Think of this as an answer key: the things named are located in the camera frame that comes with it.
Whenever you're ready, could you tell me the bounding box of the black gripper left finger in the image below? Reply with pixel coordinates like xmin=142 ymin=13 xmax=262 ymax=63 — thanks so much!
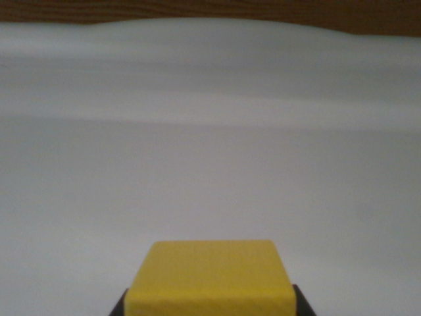
xmin=108 ymin=288 xmax=130 ymax=316

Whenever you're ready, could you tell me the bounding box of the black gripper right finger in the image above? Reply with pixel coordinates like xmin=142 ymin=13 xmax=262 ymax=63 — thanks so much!
xmin=292 ymin=284 xmax=319 ymax=316

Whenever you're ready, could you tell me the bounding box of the yellow wooden cube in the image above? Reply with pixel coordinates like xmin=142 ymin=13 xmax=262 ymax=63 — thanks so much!
xmin=124 ymin=240 xmax=297 ymax=316

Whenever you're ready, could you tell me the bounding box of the white plastic bin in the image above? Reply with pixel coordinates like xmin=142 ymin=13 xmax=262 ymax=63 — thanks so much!
xmin=0 ymin=16 xmax=421 ymax=316

